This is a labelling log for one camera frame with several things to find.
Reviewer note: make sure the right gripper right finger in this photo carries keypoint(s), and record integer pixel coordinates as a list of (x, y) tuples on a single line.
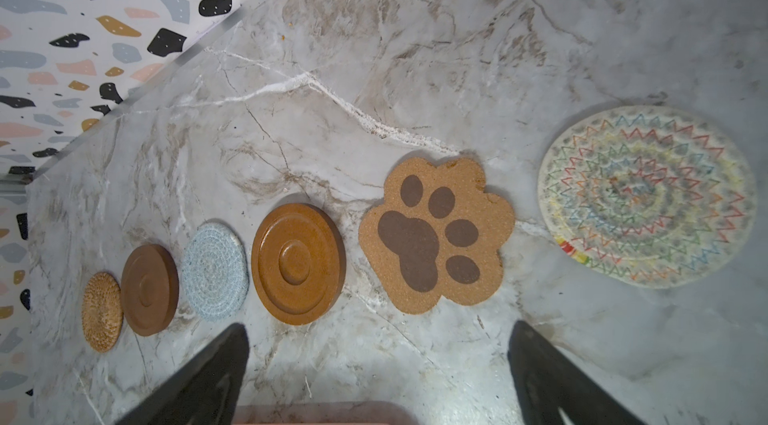
[(550, 387)]

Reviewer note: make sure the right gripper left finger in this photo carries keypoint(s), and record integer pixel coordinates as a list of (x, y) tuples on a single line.
[(205, 390)]

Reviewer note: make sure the dark brown wooden coaster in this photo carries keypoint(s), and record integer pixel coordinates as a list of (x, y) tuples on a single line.
[(149, 289)]

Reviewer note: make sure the light blue woven coaster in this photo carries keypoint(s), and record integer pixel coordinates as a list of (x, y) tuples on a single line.
[(213, 272)]

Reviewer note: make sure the brown rattan woven coaster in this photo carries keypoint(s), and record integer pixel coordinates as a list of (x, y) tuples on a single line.
[(102, 313)]

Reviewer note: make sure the light brown wooden coaster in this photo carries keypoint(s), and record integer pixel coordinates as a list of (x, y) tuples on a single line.
[(298, 263)]

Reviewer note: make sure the cork paw coaster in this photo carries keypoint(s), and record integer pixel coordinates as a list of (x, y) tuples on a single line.
[(437, 234)]

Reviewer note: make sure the multicolour woven coaster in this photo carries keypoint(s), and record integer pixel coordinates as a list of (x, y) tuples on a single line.
[(651, 196)]

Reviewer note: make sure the pink tray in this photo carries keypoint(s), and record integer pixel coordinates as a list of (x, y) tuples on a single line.
[(365, 412)]

